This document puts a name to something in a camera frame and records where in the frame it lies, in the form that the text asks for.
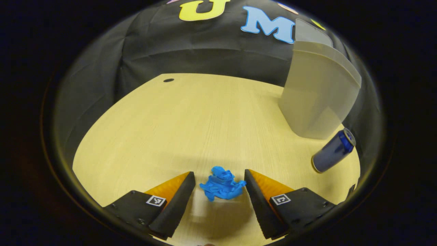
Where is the blue paper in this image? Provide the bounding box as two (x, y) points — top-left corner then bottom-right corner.
(199, 166), (247, 202)

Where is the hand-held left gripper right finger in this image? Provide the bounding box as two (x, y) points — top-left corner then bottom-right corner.
(244, 169), (337, 240)

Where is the black backdrop cloth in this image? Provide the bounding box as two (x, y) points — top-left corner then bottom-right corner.
(51, 0), (383, 164)

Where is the blue pop can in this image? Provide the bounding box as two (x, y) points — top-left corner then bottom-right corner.
(311, 127), (356, 174)

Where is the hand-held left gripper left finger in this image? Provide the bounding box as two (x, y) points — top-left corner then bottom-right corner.
(102, 171), (196, 241)

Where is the white desktop garbage bin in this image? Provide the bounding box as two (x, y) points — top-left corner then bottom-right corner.
(278, 19), (362, 140)

